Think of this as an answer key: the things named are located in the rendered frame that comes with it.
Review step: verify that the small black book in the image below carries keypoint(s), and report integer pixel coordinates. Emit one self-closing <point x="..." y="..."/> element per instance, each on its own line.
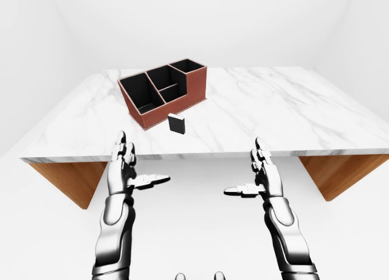
<point x="177" y="124"/>

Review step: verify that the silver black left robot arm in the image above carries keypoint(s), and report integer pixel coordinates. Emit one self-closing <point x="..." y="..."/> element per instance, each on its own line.
<point x="113" y="237"/>

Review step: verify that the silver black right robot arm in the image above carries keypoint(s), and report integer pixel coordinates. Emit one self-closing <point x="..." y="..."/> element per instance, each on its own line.
<point x="287" y="240"/>

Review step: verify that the red-brown desk caddy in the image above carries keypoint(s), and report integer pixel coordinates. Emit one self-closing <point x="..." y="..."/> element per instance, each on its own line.
<point x="164" y="93"/>

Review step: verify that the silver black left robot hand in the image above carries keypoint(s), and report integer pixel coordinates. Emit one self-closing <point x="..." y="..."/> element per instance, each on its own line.
<point x="119" y="173"/>

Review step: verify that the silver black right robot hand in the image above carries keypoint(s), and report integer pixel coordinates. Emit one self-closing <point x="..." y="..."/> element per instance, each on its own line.
<point x="269" y="178"/>

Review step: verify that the small rounded silver shape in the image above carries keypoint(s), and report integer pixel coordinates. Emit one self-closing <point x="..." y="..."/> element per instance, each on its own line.
<point x="219" y="275"/>
<point x="180" y="276"/>

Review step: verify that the wooden table leg panel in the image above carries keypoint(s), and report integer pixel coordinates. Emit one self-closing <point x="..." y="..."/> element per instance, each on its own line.
<point x="340" y="175"/>
<point x="71" y="181"/>

